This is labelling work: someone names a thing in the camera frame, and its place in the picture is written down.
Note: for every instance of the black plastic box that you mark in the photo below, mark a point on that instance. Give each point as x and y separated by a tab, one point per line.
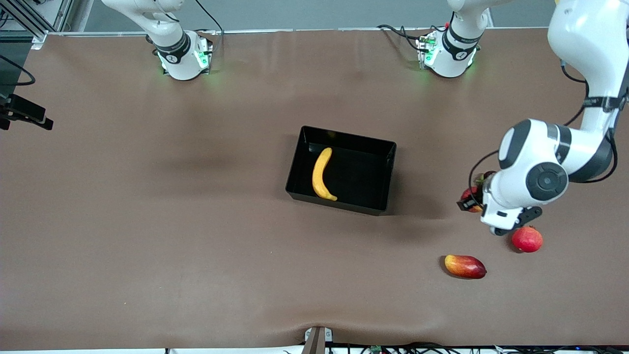
344	209

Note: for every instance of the red yellow apple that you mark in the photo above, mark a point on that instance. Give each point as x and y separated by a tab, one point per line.
469	194

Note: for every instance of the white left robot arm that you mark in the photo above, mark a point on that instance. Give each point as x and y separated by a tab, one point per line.
535	147

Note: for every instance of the yellow banana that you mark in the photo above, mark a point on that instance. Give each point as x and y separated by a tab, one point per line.
322	174

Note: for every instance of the small green circuit board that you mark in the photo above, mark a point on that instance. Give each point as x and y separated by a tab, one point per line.
376	349

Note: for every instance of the aluminium frame profile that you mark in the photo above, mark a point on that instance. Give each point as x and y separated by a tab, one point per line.
61	14

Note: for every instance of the dark purple mangosteen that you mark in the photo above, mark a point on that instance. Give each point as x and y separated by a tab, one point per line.
489	175

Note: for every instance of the red pomegranate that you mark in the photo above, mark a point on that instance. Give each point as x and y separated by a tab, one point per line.
527	239

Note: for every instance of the grey bracket with post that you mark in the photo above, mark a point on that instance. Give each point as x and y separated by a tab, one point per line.
317	341

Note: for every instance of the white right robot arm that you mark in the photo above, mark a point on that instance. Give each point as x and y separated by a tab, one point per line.
182	64

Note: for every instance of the black clamp device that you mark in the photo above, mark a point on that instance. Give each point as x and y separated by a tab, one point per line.
24	112

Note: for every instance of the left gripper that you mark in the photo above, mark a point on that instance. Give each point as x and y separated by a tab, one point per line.
467	203

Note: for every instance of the brown table mat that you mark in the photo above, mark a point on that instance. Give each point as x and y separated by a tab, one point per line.
147	246

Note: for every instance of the red yellow mango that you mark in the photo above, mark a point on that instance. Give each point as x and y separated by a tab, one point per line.
464	266

